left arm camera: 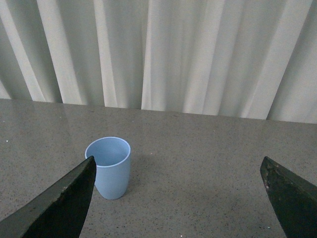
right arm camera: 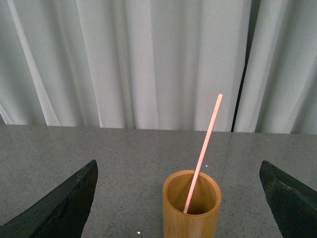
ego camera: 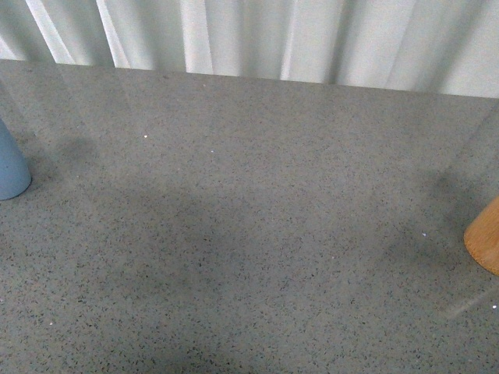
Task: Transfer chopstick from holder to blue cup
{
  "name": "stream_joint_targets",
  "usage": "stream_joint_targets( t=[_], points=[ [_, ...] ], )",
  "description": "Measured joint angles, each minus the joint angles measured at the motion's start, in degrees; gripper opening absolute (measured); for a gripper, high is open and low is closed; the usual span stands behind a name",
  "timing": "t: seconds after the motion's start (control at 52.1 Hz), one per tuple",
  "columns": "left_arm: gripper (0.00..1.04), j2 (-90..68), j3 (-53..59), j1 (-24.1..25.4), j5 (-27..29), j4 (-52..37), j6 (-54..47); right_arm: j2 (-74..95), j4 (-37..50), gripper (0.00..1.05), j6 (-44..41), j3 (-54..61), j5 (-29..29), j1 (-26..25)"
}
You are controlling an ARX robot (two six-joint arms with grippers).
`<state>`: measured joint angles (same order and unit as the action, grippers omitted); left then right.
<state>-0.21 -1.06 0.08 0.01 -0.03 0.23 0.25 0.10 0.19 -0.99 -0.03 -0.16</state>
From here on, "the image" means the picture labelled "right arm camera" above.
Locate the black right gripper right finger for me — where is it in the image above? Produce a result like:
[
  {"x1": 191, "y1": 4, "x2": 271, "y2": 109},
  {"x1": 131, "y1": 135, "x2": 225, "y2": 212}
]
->
[{"x1": 259, "y1": 161, "x2": 317, "y2": 238}]

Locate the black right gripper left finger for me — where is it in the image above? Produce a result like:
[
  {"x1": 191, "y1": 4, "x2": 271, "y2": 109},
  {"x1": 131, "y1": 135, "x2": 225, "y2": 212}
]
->
[{"x1": 0, "y1": 160, "x2": 98, "y2": 238}]

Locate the pink chopstick in holder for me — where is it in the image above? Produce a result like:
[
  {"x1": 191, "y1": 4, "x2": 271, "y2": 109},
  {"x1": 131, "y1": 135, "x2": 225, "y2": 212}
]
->
[{"x1": 183, "y1": 94, "x2": 223, "y2": 214}]

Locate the white curtain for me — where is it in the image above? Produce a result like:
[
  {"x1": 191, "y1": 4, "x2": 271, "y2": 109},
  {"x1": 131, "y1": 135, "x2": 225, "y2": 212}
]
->
[{"x1": 0, "y1": 0, "x2": 317, "y2": 134}]

